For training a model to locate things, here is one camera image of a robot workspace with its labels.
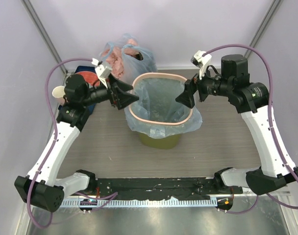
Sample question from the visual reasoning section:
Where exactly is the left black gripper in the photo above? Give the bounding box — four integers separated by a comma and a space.
81, 73, 138, 109

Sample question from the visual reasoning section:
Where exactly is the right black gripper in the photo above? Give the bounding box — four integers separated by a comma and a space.
176, 62, 233, 108

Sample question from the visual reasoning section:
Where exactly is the pink bin rim ring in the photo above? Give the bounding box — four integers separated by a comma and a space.
128, 72, 194, 126

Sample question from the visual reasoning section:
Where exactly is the blue plastic bag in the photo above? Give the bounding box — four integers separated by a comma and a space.
124, 74, 202, 139

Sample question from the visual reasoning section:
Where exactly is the green trash bin pink rim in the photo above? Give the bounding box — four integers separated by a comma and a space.
138, 133, 181, 150

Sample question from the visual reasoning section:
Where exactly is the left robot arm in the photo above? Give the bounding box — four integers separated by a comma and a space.
14, 74, 139, 212

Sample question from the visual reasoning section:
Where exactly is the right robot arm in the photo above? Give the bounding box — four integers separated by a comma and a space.
175, 50, 298, 195

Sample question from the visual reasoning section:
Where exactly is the bag filled with pink trash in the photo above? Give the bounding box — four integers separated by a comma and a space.
99, 34, 158, 84

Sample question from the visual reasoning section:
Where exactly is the red floral plate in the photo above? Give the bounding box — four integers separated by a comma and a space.
76, 71, 100, 87

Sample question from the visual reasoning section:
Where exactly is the dark blue mat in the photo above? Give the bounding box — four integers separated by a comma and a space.
74, 65, 98, 115

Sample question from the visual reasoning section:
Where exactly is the pink paper cup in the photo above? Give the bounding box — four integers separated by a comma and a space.
51, 86, 65, 106

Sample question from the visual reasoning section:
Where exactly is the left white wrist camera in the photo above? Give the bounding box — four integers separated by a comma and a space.
91, 58, 112, 88

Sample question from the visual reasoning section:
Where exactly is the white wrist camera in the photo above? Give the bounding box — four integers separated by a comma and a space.
91, 58, 112, 88
191, 50, 212, 80

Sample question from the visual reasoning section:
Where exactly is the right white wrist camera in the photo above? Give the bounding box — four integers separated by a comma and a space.
191, 50, 212, 80

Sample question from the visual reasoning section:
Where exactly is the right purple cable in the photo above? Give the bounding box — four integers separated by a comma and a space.
204, 44, 298, 213

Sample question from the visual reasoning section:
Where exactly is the purple cable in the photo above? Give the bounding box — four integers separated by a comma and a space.
26, 58, 118, 229
204, 44, 298, 213

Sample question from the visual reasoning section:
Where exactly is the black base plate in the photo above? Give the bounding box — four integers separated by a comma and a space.
96, 177, 243, 201

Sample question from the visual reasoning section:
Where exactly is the white slotted cable duct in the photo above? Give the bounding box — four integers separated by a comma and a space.
60, 197, 217, 208

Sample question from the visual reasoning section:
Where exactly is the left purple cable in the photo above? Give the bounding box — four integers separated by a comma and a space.
26, 58, 118, 229

